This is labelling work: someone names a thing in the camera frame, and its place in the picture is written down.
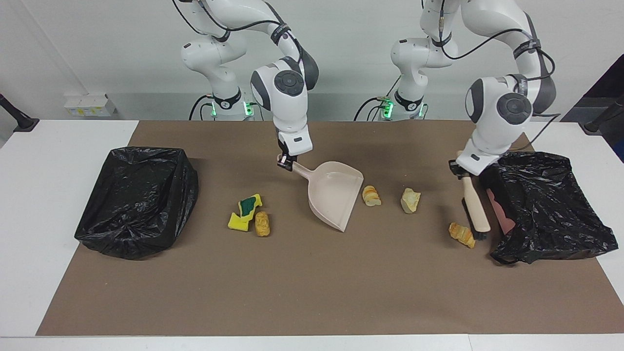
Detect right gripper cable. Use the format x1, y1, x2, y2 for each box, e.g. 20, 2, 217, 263
171, 0, 274, 40

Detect white wall socket box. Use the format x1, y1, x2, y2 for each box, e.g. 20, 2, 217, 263
64, 94, 118, 118

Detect pink plastic bin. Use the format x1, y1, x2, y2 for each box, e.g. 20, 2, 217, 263
487, 188, 515, 235

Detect black base power cable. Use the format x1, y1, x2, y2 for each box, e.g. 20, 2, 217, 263
189, 94, 216, 121
353, 97, 390, 121

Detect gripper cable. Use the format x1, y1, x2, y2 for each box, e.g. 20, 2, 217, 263
435, 0, 561, 147
171, 0, 274, 40

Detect brown peanut-shaped bread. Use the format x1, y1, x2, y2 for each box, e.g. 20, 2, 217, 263
254, 211, 271, 238

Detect black plastic trash bag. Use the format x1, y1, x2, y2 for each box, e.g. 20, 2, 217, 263
479, 151, 619, 266
74, 146, 199, 260

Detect black stand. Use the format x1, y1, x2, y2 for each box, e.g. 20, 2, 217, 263
584, 94, 624, 135
0, 93, 40, 133

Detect beige plastic dustpan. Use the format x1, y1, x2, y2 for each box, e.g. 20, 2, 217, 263
278, 154, 365, 233

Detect dark partition panel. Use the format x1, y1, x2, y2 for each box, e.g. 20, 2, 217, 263
560, 53, 624, 162

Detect green-topped yellow sponge piece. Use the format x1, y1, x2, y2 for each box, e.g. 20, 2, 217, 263
237, 194, 264, 218

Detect plain yellow sponge piece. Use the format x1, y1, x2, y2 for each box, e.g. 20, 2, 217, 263
228, 212, 253, 233

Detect large brown table mat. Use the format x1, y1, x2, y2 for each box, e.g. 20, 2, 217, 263
36, 120, 624, 337

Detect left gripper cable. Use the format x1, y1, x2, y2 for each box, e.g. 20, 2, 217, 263
435, 0, 561, 147

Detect beige hand brush black bristles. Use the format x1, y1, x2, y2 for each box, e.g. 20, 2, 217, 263
456, 150, 492, 242

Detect striped croissant roll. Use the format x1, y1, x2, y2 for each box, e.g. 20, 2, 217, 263
448, 222, 477, 249
362, 185, 382, 207

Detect pale bread chunk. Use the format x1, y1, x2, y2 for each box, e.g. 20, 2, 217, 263
400, 188, 422, 215

